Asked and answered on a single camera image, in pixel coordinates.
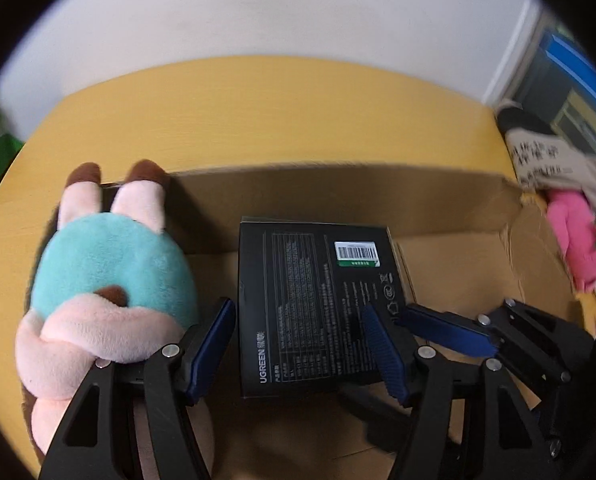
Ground pink teal plush pig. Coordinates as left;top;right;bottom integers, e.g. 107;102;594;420
15;160;216;480

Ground beige printed cloth bag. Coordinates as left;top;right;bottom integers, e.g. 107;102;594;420
505;127;596;211

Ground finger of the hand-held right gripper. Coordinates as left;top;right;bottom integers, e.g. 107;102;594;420
400;299;595;387
339;384;484;458

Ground shallow cardboard box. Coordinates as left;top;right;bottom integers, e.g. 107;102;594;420
0;162;596;480

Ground black product box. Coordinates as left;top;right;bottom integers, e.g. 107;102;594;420
238;216;410;400

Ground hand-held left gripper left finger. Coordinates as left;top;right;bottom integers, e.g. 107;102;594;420
38;297;238;480

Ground pink plush toy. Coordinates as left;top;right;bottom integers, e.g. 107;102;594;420
545;189;596;295

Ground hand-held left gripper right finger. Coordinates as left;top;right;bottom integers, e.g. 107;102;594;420
360;302;549;480

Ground black cap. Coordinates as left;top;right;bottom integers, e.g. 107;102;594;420
495;105;559;136

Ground glass door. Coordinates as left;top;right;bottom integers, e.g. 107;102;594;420
508;15;596;161

